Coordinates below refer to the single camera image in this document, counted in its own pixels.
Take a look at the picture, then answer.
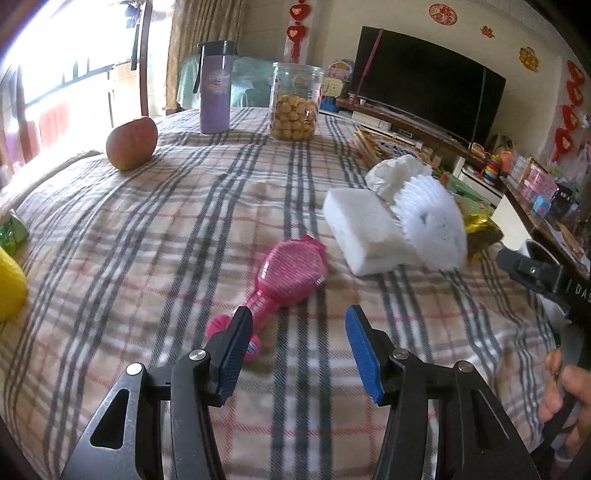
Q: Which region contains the beige patterned curtain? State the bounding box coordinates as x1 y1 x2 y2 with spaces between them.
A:
164 0 245 114

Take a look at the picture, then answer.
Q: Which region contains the pink hair brush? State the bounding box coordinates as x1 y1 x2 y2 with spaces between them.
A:
205 234 329 363

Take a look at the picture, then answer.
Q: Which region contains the person's right hand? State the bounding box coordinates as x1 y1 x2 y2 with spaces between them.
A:
538 348 591 462

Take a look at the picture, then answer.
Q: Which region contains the pink toy house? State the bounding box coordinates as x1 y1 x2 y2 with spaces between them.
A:
325 59 354 100

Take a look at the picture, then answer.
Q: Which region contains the red heart string decoration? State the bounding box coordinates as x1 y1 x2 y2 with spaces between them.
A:
551 60 587 162
286 0 311 63

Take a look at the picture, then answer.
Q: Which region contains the pink toy box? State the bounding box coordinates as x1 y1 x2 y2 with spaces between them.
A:
517 157 559 204

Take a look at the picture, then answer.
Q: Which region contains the round red wall decoration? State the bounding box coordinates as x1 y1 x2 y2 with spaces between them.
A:
429 4 459 23

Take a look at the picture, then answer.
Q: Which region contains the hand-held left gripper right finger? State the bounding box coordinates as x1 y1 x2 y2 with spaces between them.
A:
345 305 541 480

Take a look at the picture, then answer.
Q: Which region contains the white pleated paper liner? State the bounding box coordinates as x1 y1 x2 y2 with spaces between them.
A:
394 178 468 271

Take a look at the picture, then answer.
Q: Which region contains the red apple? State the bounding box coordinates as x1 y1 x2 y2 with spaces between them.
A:
105 116 159 172

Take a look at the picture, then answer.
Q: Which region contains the purple water bottle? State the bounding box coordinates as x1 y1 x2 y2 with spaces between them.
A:
196 41 236 136

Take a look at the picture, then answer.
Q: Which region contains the teal covered armchair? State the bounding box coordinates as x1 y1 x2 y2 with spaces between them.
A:
178 54 278 112

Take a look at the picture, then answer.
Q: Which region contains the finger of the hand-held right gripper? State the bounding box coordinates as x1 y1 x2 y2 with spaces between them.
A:
496 247 570 302

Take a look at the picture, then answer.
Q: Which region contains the rainbow stacking ring toy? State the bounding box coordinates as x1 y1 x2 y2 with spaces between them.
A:
482 154 504 183

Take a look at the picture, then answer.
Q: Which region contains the white side cabinet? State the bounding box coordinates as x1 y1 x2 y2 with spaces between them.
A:
489 185 591 259

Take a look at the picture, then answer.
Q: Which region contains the gold foil wrapper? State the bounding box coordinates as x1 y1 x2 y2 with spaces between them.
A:
462 212 504 264

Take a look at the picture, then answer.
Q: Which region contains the green tissue box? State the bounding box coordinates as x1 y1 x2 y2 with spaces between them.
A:
438 173 492 213

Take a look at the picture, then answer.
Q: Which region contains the yellow plastic toy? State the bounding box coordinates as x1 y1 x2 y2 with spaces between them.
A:
0 247 28 324

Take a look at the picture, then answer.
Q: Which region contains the clear cookie jar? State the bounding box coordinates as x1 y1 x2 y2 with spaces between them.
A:
269 62 325 141

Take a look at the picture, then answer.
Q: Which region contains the gold wall decoration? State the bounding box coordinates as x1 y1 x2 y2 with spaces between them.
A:
519 46 541 72

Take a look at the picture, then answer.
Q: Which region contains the plaid tablecloth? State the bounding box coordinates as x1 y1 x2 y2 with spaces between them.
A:
0 106 559 480

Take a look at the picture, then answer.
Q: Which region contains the green packet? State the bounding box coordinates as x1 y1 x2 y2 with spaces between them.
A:
0 210 31 257

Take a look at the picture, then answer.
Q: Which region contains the orange flat box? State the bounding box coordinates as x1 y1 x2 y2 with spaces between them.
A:
353 129 435 171

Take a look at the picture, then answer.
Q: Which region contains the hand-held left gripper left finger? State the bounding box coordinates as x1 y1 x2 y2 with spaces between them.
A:
60 305 254 480

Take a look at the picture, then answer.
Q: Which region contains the white tv cabinet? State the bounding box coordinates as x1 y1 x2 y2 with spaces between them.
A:
318 97 504 208

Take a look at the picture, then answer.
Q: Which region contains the white tissue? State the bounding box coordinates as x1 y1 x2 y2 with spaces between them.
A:
366 154 432 204

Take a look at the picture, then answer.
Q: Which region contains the black television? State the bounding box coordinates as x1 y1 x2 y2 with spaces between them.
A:
348 25 507 146

